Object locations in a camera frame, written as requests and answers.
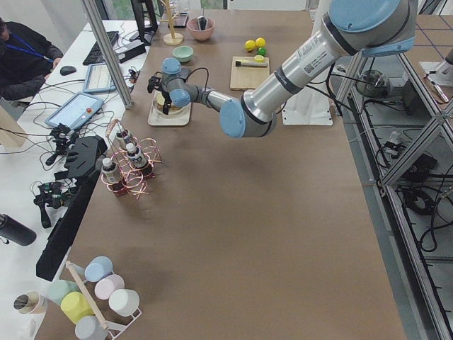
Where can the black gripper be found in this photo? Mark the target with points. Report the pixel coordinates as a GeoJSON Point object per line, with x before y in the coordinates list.
{"type": "Point", "coordinates": [165, 98]}

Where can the bread slice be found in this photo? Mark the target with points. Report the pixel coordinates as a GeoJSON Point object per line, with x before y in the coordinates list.
{"type": "Point", "coordinates": [159, 101]}

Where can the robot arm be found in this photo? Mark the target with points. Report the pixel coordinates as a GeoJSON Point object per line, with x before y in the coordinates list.
{"type": "Point", "coordinates": [374, 28]}

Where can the cream rabbit tray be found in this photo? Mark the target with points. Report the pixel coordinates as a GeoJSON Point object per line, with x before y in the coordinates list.
{"type": "Point", "coordinates": [176, 120]}

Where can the mint green bowl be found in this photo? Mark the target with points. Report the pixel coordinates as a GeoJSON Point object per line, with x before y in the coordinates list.
{"type": "Point", "coordinates": [183, 53]}

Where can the tea bottle middle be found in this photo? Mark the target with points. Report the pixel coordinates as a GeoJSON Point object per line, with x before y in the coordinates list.
{"type": "Point", "coordinates": [123, 138]}

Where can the tea bottle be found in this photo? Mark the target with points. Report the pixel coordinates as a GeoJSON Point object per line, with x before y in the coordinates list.
{"type": "Point", "coordinates": [138, 160]}
{"type": "Point", "coordinates": [123, 138]}
{"type": "Point", "coordinates": [113, 176]}

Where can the wooden stand round base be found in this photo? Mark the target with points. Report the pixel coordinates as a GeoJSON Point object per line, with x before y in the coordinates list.
{"type": "Point", "coordinates": [172, 38]}

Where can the tea bottle front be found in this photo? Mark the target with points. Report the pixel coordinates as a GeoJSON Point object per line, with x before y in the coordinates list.
{"type": "Point", "coordinates": [138, 160]}

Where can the black monitor stand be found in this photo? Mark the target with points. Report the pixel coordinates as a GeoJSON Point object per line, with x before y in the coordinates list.
{"type": "Point", "coordinates": [145, 19]}

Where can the blue cased tablet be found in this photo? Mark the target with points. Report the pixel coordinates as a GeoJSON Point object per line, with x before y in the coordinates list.
{"type": "Point", "coordinates": [77, 111]}

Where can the pink bowl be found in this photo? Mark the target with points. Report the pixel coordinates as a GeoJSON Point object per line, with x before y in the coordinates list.
{"type": "Point", "coordinates": [201, 35]}

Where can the wooden cutting board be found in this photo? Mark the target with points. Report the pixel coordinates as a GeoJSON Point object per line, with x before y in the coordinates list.
{"type": "Point", "coordinates": [243, 78]}

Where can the steel muddler black tip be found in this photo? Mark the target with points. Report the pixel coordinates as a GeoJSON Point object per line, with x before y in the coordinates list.
{"type": "Point", "coordinates": [244, 63]}

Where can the steel ice scoop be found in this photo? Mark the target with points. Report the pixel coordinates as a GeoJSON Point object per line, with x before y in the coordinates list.
{"type": "Point", "coordinates": [202, 21]}

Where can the tea bottle back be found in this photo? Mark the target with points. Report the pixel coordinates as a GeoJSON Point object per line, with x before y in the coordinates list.
{"type": "Point", "coordinates": [113, 176]}

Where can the black long bar device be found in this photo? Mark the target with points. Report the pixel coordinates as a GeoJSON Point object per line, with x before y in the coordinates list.
{"type": "Point", "coordinates": [81, 165]}

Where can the black computer mouse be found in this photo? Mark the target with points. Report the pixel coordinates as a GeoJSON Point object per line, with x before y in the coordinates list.
{"type": "Point", "coordinates": [67, 70]}

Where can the whole yellow lemon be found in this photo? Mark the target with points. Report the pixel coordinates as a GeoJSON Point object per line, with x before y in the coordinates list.
{"type": "Point", "coordinates": [250, 45]}

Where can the green lime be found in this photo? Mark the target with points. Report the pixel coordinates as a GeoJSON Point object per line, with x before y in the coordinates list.
{"type": "Point", "coordinates": [261, 51]}

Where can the seated person dark jacket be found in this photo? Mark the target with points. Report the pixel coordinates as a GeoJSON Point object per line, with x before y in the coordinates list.
{"type": "Point", "coordinates": [27, 60]}

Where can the blue cup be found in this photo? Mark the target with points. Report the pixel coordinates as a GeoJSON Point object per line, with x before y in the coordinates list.
{"type": "Point", "coordinates": [98, 268]}

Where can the pink cup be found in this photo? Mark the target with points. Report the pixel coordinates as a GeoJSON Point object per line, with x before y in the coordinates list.
{"type": "Point", "coordinates": [106, 286]}

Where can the black water bottle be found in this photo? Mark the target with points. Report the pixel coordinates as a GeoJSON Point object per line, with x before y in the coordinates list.
{"type": "Point", "coordinates": [14, 231]}

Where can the white cup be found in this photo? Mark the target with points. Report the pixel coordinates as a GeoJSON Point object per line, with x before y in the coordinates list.
{"type": "Point", "coordinates": [124, 302]}

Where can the green cup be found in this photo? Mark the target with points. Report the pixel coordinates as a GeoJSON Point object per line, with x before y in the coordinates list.
{"type": "Point", "coordinates": [59, 289]}

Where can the yellow cup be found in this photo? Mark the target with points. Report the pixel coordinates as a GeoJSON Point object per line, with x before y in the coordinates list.
{"type": "Point", "coordinates": [75, 306]}

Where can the white cup rack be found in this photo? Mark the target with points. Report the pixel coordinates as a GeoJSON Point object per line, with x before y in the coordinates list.
{"type": "Point", "coordinates": [110, 320]}

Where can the grey cup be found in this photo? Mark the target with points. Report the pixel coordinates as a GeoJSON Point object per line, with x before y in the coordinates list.
{"type": "Point", "coordinates": [89, 328]}

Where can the steel lined paper cup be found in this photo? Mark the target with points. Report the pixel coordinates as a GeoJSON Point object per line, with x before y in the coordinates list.
{"type": "Point", "coordinates": [31, 303]}

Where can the aluminium frame post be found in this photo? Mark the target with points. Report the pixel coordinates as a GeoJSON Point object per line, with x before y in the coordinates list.
{"type": "Point", "coordinates": [111, 60]}

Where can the copper wire bottle rack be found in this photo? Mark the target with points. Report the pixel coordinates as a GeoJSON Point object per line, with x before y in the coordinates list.
{"type": "Point", "coordinates": [133, 180]}

